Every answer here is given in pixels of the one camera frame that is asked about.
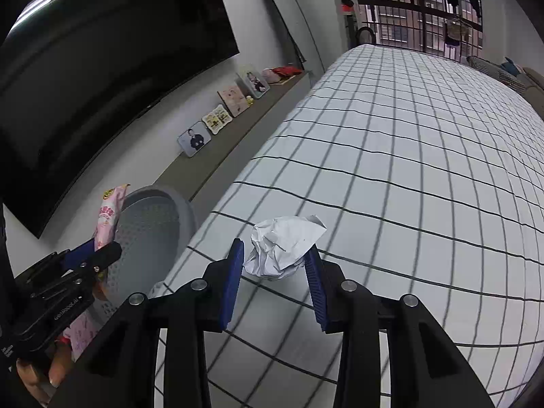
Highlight red cloth item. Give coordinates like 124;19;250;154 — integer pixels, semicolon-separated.
272;66;303;80

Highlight olive green sofa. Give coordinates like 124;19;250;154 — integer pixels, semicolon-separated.
518;67;544;119

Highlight tilted character photo frame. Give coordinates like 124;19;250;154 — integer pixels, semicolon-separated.
237;65;270;100

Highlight black window grille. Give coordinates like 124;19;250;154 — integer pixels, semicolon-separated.
344;0;483;62

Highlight grey tv console shelf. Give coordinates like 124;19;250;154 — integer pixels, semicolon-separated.
156;73;311;224

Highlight yellow cartoon photo frame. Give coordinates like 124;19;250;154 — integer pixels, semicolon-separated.
202;104;233;135

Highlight pink portrait photo frame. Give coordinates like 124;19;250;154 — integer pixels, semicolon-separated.
218;85;250;117

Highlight black wall television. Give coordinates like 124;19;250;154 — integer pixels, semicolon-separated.
1;0;238;236

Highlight leaning standing mirror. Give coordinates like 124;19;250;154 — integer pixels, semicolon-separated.
272;0;325;78

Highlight pink snack packet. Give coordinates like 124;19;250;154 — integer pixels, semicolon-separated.
94;184;129;251

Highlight grey perforated laundry basket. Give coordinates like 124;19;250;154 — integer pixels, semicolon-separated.
88;185;197;327

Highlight white checkered bed sheet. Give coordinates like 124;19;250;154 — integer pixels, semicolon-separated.
159;45;543;407

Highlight white paper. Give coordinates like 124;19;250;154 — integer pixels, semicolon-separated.
243;216;327;281

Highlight person's left hand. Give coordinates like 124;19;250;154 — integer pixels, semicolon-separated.
16;337;75;407

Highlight photo frame man in suit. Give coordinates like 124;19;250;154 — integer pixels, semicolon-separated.
177;121;211;157

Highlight black floor fan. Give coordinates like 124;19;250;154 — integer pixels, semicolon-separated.
355;27;377;46

